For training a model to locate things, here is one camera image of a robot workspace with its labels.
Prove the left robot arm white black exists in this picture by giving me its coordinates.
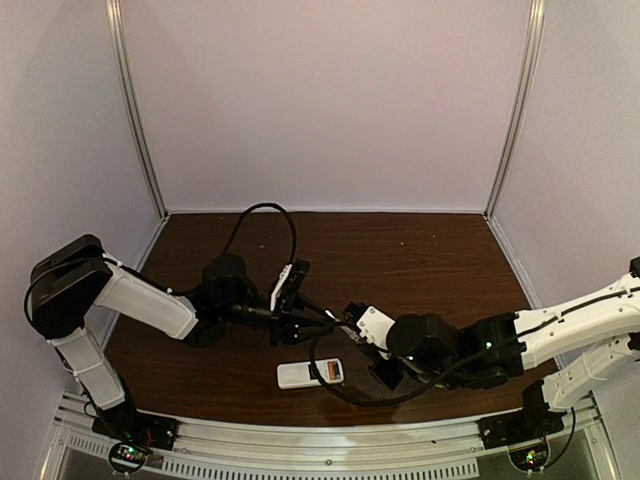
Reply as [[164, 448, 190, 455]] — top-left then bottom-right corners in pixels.
[[23, 234, 334, 411]]

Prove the orange battery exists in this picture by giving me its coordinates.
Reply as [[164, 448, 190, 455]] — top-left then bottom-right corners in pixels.
[[319, 359, 343, 382]]

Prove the black braided cable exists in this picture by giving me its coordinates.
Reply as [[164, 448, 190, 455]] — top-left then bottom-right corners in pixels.
[[308, 324, 521, 407], [227, 201, 299, 281]]

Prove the left aluminium frame post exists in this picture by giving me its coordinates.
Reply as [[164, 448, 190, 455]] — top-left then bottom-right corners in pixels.
[[104, 0, 169, 219]]

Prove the aluminium frame post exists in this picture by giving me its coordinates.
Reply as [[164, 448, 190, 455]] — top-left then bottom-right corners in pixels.
[[104, 0, 169, 219], [483, 0, 547, 220]]

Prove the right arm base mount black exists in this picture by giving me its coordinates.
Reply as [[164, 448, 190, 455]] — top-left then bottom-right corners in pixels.
[[477, 380, 564, 449]]

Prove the clear handle screwdriver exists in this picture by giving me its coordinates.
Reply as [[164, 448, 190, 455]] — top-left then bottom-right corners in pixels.
[[323, 309, 349, 331]]

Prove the red white remote control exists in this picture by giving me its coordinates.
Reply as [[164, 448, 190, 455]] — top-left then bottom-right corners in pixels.
[[276, 360, 345, 390]]

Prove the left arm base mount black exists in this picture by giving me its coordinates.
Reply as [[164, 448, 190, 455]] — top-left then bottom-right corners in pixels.
[[92, 386, 179, 451]]

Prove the right aluminium frame post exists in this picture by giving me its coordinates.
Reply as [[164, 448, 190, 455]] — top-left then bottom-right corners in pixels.
[[483, 0, 547, 220]]

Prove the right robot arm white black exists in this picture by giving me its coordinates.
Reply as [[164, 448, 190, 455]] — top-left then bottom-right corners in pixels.
[[345, 259, 639, 412]]

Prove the front aluminium rail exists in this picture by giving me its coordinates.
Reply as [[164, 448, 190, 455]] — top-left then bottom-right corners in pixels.
[[33, 393, 622, 479]]

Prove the left black braided cable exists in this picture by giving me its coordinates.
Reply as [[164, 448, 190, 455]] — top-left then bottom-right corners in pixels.
[[227, 201, 299, 281]]

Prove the right black braided cable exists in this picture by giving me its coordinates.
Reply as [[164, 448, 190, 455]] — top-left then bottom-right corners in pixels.
[[308, 324, 521, 407]]

